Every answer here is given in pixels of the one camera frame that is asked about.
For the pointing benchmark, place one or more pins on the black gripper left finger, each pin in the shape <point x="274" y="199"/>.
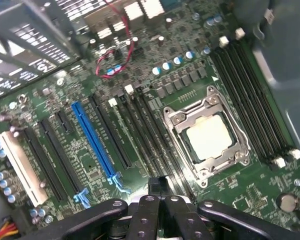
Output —
<point x="145" y="220"/>

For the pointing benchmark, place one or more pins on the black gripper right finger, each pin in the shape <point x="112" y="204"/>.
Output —
<point x="182" y="220"/>

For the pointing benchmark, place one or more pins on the black RAM slot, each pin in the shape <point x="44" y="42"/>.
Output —
<point x="142" y="136"/>
<point x="112" y="102"/>
<point x="267" y="93"/>
<point x="259" y="98"/>
<point x="251" y="102"/>
<point x="242" y="107"/>
<point x="162" y="136"/>
<point x="152" y="135"/>

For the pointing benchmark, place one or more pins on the CPU socket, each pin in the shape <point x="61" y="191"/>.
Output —
<point x="203" y="183"/>

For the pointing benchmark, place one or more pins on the light blue slot clip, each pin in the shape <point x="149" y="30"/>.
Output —
<point x="81" y="197"/>
<point x="118" y="183"/>

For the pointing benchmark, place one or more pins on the silver CPU chip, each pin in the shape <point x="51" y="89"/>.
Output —
<point x="210" y="138"/>

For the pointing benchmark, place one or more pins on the blue expansion slot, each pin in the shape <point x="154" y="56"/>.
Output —
<point x="92" y="138"/>

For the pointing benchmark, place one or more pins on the metal socket cover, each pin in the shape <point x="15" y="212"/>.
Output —
<point x="181" y="118"/>

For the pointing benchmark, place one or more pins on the silver coin cell battery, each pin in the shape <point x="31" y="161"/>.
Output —
<point x="287" y="203"/>

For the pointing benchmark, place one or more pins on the metal locking lever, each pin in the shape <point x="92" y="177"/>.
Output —
<point x="167" y="110"/>
<point x="211" y="89"/>

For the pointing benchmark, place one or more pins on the short black expansion slot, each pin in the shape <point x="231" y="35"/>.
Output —
<point x="64" y="121"/>

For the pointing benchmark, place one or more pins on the white expansion slot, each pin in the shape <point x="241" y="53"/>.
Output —
<point x="22" y="170"/>

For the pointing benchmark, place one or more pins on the black open PC case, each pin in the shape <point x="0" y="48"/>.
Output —
<point x="277" y="62"/>

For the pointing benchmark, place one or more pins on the metal USB port block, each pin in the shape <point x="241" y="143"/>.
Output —
<point x="105" y="32"/>
<point x="118" y="27"/>

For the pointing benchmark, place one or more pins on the metal rear port block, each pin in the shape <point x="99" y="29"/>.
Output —
<point x="133" y="12"/>

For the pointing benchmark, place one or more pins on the metal ethernet port block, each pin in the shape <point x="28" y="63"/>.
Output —
<point x="153" y="8"/>

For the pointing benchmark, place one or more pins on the blue rear port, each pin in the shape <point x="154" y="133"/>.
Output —
<point x="171" y="3"/>

